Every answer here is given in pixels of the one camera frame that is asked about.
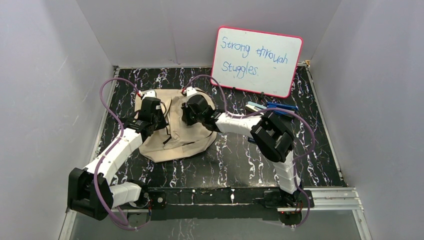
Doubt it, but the beige canvas backpack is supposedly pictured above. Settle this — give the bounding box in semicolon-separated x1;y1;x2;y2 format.
139;89;217;163

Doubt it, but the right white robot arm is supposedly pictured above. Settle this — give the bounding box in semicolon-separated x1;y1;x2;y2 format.
181;93;302;207

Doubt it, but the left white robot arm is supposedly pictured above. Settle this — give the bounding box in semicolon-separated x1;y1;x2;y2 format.
67;96;167;220

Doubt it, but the light blue white stapler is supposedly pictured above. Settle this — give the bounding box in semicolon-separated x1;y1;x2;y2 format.
244;101;267;114

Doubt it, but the blue black stapler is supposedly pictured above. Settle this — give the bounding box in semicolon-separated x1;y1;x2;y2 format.
266;102;299;113

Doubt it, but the pink framed whiteboard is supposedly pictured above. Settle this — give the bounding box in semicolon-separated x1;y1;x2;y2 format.
211;26;303;98

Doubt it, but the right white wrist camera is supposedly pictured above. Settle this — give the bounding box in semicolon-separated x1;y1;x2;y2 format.
182;86;198;99

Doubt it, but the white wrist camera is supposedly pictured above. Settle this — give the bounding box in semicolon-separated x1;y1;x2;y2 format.
182;86;198;99
141;89;157;100

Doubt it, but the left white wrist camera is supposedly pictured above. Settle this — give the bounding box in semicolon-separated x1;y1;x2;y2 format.
141;89;157;100

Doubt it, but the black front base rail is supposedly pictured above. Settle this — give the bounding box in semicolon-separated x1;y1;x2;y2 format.
147;187;301;221

